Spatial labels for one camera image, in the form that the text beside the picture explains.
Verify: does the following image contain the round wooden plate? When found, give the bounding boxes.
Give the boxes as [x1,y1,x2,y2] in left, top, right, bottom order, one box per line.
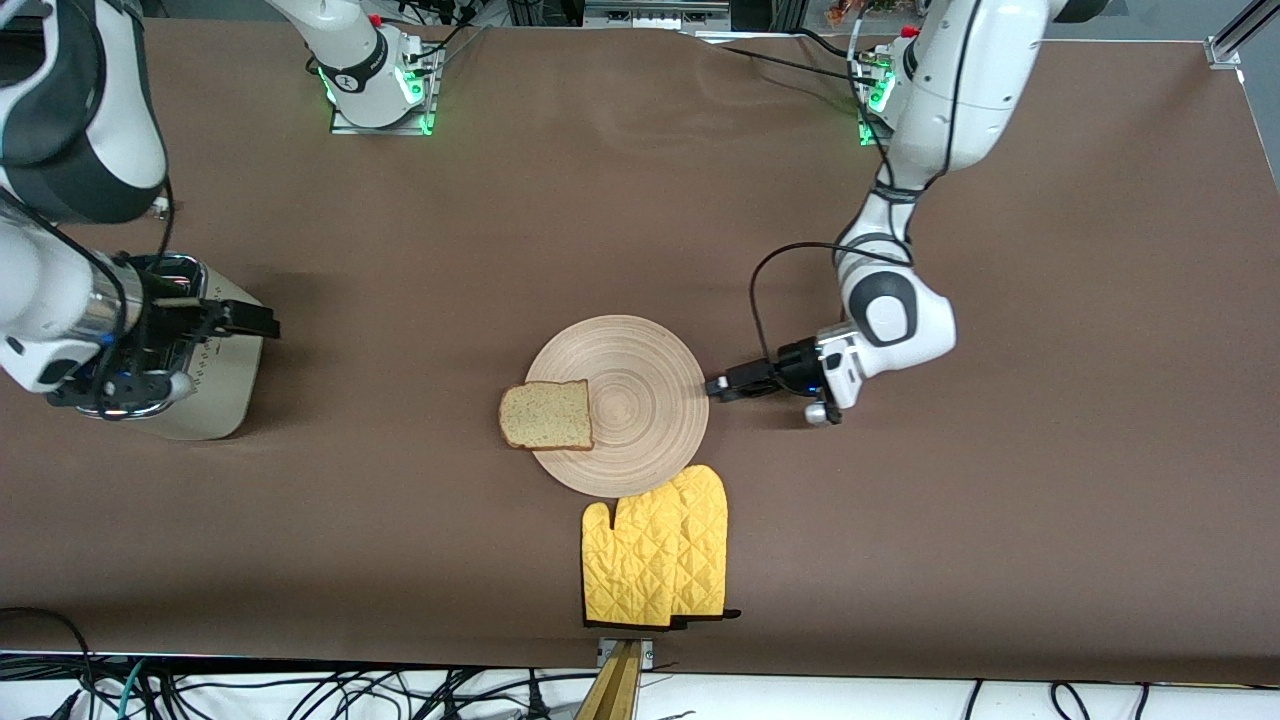
[524,315,711,499]

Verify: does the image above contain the brown bread slice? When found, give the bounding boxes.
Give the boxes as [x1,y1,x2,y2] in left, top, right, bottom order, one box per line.
[498,380,595,452]

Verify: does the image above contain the cream two-slot toaster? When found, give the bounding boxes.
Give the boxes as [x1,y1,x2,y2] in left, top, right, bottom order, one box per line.
[70,253,267,442]

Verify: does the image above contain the yellow quilted oven mitt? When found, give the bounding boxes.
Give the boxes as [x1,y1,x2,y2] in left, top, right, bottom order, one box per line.
[581,494,687,630]
[655,464,743,624]

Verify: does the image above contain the brown table cover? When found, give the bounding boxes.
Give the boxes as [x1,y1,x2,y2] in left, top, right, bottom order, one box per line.
[0,15,1280,687]

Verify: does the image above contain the yellow aluminium profile bar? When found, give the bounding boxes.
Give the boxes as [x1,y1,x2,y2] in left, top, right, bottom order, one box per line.
[574,640,642,720]

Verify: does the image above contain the grey equipment box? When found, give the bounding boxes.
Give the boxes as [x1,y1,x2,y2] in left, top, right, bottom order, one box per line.
[582,0,735,32]

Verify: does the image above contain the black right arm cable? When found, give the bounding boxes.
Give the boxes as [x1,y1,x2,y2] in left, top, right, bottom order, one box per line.
[0,170,179,331]

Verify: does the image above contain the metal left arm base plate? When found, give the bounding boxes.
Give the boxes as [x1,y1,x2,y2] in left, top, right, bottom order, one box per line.
[855,52,901,148]

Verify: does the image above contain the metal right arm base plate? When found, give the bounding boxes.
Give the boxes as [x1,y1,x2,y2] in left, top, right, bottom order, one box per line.
[330,42,443,136]

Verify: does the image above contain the black base power cable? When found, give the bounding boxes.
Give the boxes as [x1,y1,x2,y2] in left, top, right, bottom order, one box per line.
[700,26,883,89]

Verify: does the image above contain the black looped floor cable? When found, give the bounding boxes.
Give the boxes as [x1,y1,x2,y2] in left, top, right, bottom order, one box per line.
[0,606,97,720]

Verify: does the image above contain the teal floor cable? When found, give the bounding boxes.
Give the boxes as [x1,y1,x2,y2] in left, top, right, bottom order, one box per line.
[115,658,153,720]

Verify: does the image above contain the tangled black floor cables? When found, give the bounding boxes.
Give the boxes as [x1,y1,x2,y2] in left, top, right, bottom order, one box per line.
[150,662,601,720]

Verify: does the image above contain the silver aluminium frame profile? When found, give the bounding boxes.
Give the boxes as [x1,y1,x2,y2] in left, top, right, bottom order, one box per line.
[1204,0,1280,70]

